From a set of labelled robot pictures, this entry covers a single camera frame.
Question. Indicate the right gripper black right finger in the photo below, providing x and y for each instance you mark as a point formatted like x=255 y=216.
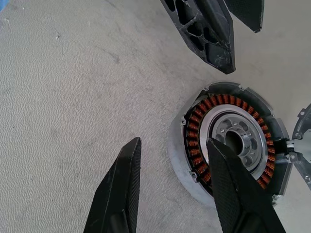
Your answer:
x=233 y=199

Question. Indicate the silver spoked rotor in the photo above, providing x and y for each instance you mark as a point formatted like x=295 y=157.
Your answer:
x=204 y=131

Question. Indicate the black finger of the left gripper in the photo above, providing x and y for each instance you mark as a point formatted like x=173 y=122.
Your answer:
x=218 y=51
x=250 y=12

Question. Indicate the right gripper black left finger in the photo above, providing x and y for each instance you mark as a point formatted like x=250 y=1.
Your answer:
x=119 y=194

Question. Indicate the grey round motor lid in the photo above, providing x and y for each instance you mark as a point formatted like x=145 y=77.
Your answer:
x=303 y=126

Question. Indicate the motor housing with copper windings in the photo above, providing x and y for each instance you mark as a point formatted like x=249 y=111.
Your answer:
x=177 y=155

